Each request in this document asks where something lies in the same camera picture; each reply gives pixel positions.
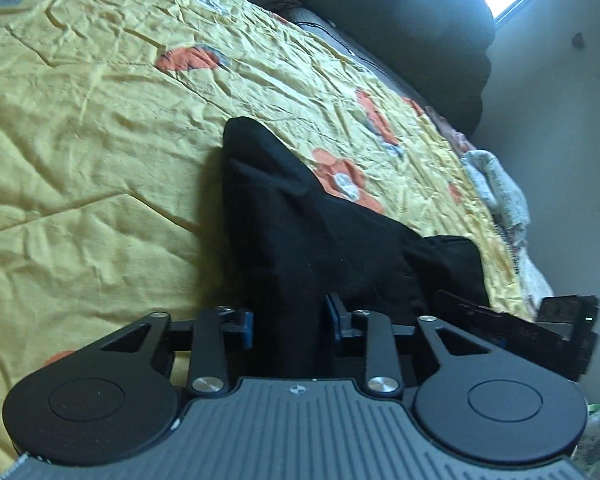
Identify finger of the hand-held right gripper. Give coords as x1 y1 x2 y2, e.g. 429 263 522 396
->
431 289 556 368
536 295 600 382

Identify dark padded headboard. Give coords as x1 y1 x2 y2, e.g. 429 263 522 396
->
170 0 497 135

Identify white patterned crumpled cloth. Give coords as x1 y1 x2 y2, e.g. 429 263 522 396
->
461 149 555 322

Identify dark grey pillow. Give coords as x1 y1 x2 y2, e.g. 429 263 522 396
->
267 1 433 108

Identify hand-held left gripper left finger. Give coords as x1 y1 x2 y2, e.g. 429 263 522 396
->
102 305 255 400

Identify black pants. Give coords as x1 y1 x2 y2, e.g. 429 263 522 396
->
222 116 492 380

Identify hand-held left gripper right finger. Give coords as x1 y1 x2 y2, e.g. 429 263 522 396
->
326 292 491 401

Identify brown patterned cloth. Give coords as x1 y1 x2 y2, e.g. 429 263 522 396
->
422 104 477 157

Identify yellow floral blanket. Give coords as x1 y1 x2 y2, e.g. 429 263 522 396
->
0 0 556 472

